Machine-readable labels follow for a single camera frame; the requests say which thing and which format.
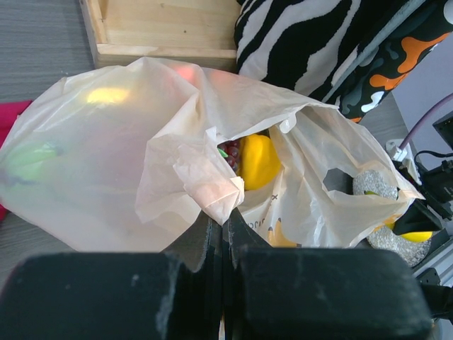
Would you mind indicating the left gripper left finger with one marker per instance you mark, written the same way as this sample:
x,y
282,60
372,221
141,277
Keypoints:
x,y
172,294

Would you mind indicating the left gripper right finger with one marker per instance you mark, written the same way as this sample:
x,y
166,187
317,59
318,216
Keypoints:
x,y
304,293

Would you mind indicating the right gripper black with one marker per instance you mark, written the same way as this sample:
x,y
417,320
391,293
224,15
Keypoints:
x,y
436,187

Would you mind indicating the fake yellow banana bunch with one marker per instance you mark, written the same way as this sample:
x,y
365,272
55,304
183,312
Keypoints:
x,y
415,237

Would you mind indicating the banana print plastic bag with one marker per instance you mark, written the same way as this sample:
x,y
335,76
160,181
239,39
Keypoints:
x,y
125,159

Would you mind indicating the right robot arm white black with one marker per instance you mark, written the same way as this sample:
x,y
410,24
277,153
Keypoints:
x,y
437,296

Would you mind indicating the fake yellow lemon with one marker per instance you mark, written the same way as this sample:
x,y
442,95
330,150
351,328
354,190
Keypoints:
x,y
259,161

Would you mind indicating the fake purple grapes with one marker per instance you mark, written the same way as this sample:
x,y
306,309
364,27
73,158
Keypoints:
x,y
231,152

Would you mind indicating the speckled silver plate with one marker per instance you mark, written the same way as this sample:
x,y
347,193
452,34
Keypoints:
x,y
412,247

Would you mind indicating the orange camouflage garment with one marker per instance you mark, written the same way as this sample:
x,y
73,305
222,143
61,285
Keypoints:
x,y
390,59

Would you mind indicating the black white zebra garment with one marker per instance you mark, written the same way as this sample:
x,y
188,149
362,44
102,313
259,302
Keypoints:
x,y
311,46

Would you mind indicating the red cloth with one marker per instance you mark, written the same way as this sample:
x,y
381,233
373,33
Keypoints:
x,y
9,114

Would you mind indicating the wooden clothes rack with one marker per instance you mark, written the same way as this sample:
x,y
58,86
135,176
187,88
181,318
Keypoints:
x,y
195,31

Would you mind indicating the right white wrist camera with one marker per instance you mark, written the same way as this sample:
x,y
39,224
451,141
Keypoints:
x,y
404,156

